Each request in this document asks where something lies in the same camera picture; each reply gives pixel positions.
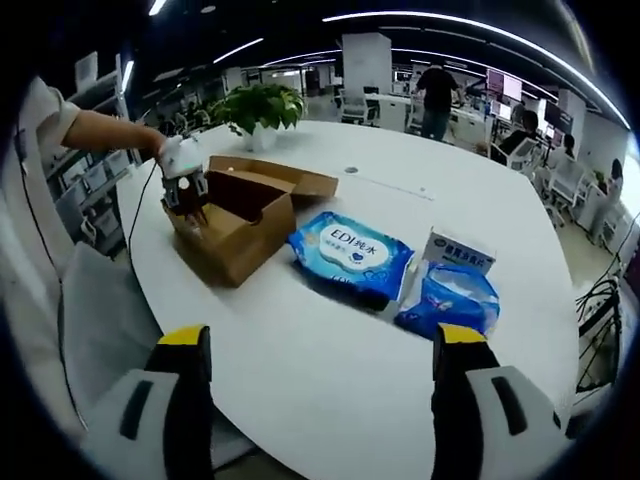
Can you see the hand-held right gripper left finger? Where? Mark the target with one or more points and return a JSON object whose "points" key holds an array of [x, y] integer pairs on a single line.
{"points": [[150, 420]]}

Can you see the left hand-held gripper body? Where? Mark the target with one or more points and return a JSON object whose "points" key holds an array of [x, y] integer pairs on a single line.
{"points": [[180, 157]]}

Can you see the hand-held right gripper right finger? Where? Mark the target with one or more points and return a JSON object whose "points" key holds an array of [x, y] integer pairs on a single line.
{"points": [[475, 425]]}

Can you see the brown cardboard shoe box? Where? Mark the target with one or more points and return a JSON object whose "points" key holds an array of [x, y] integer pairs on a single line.
{"points": [[235, 245]]}

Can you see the blue white tissue pack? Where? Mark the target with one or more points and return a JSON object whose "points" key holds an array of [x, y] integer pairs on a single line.
{"points": [[450, 300]]}

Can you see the blue wet wipes pack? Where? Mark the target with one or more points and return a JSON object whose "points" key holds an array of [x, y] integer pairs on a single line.
{"points": [[350, 255]]}

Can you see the white medicine box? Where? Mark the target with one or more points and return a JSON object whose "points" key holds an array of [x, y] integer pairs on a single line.
{"points": [[460, 247]]}

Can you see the person's left hand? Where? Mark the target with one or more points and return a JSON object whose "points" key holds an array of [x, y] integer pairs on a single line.
{"points": [[155, 144]]}

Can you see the grey metal shelf rack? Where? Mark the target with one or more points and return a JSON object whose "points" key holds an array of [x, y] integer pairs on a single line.
{"points": [[90, 172]]}

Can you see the potted green plant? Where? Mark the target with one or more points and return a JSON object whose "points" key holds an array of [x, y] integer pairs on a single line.
{"points": [[260, 107]]}

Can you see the white table socket strip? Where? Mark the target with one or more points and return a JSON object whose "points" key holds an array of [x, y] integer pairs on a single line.
{"points": [[352, 170]]}

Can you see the person's light shirt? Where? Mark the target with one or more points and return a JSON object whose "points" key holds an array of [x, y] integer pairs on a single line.
{"points": [[25, 300]]}

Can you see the white office chair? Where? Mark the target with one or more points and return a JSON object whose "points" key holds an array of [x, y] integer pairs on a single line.
{"points": [[355, 107]]}

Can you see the long ceiling light strip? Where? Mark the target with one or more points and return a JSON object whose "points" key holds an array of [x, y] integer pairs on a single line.
{"points": [[400, 15]]}

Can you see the dark monitor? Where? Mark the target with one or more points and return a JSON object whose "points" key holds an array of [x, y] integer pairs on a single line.
{"points": [[557, 112]]}

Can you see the purple wall screen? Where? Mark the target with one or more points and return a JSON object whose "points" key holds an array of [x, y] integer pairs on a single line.
{"points": [[505, 85]]}

